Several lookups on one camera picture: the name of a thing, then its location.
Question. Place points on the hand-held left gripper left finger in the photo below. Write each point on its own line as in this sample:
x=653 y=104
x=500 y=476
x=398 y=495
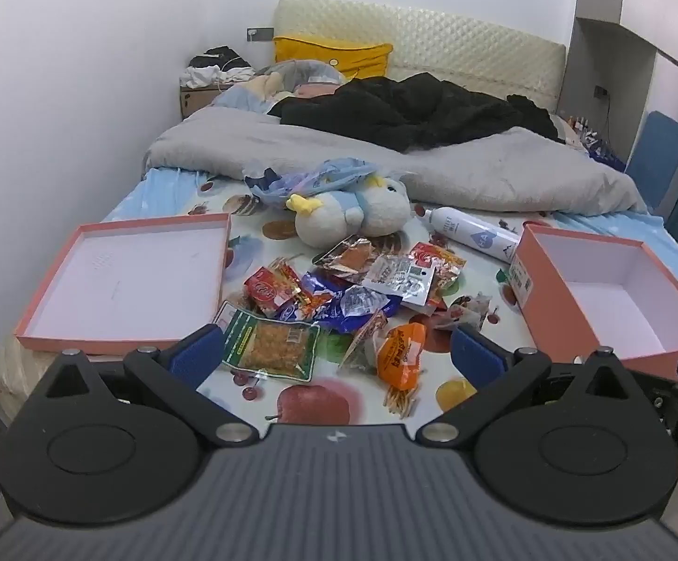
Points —
x=198 y=355

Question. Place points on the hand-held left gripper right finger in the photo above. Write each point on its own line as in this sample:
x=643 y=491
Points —
x=479 y=357

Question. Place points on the clear red print snack packet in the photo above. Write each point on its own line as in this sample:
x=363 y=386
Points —
x=467 y=311

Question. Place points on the green yellow snack packet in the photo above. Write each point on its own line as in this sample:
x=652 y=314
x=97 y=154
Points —
x=271 y=345

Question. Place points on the pink cardboard box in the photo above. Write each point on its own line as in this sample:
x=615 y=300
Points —
x=555 y=309

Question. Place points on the red yellow snack packet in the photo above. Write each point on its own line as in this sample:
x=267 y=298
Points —
x=266 y=291

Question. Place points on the red label clear snack packet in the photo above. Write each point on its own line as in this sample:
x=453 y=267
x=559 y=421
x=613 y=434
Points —
x=441 y=263

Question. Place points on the white printed snack packet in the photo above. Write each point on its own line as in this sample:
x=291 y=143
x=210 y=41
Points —
x=400 y=277

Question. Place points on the clear packet with orange snack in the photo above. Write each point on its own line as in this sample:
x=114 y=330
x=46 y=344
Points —
x=362 y=342

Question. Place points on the small red foil packet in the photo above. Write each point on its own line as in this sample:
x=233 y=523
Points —
x=298 y=286

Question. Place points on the blue white snack packet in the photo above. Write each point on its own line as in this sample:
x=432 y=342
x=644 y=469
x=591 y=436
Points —
x=362 y=307

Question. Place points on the dark blue snack packet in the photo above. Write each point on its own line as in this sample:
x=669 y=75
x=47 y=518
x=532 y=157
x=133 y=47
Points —
x=321 y=283

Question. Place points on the spilled snack sticks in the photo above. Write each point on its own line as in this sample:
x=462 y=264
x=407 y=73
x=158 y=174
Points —
x=400 y=403

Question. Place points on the pink box lid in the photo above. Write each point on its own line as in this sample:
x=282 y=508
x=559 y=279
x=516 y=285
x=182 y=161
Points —
x=122 y=280

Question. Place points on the white spray bottle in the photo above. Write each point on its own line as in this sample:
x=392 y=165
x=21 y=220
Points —
x=473 y=234

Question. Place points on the white blue plush toy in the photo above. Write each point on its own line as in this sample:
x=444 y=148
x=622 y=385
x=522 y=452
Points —
x=344 y=216

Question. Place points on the blue plastic bag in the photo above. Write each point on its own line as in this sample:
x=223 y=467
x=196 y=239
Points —
x=327 y=178

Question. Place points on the blue chair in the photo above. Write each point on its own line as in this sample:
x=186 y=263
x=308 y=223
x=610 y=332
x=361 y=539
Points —
x=660 y=152

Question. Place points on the grey blanket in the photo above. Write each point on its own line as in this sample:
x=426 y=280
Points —
x=315 y=140

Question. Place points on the brown cardboard box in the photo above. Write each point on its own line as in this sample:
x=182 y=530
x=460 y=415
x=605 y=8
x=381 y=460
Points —
x=195 y=102

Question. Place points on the black clothing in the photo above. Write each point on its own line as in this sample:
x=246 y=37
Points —
x=409 y=111

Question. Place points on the pile of clothes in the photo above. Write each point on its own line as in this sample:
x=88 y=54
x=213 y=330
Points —
x=216 y=70

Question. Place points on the pastel plush pillow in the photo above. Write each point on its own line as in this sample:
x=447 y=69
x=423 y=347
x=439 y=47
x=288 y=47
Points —
x=304 y=73

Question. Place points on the cream quilted headboard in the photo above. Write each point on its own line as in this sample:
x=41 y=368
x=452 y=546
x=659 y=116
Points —
x=461 y=47

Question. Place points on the yellow pillow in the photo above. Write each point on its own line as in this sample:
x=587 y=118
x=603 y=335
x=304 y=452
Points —
x=327 y=55

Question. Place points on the black wall socket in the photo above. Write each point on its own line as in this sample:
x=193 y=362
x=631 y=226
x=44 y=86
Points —
x=600 y=92

